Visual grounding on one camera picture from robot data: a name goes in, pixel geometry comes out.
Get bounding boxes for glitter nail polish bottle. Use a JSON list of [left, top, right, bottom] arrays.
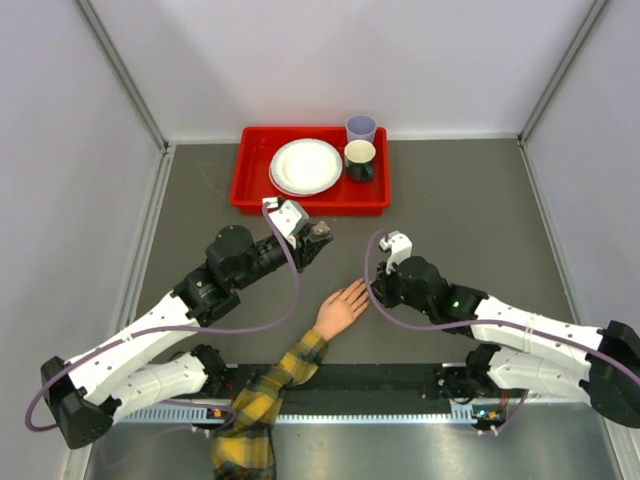
[[310, 221, 333, 242]]

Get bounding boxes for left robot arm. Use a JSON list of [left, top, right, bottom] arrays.
[[41, 222, 333, 449]]

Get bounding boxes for yellow plaid sleeve forearm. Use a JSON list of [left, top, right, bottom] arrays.
[[212, 331, 328, 479]]

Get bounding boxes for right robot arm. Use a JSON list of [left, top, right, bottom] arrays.
[[370, 256, 639, 428]]

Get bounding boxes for mannequin hand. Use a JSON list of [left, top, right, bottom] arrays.
[[312, 279, 369, 341]]

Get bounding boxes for white paper plates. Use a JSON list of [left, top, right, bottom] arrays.
[[269, 138, 343, 197]]

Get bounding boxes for red plastic tray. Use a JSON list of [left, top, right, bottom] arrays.
[[229, 126, 392, 217]]

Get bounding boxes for dark green mug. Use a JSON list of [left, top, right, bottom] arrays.
[[344, 139, 376, 183]]

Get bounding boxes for lavender plastic cup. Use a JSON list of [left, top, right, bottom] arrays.
[[345, 115, 377, 143]]

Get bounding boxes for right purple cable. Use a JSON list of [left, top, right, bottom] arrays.
[[362, 228, 640, 436]]

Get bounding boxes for purple cable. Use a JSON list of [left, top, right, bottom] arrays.
[[362, 228, 640, 436], [25, 199, 303, 432]]

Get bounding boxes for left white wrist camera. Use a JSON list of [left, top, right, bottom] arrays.
[[262, 197, 309, 245]]

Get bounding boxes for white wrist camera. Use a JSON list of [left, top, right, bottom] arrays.
[[378, 231, 413, 275], [262, 197, 309, 245]]

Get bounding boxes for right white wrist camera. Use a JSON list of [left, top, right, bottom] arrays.
[[378, 231, 413, 275]]

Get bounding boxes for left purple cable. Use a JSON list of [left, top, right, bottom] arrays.
[[25, 199, 303, 432]]

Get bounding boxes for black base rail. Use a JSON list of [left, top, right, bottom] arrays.
[[219, 362, 471, 404]]

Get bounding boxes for slotted cable duct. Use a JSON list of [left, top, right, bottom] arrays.
[[121, 403, 506, 427]]

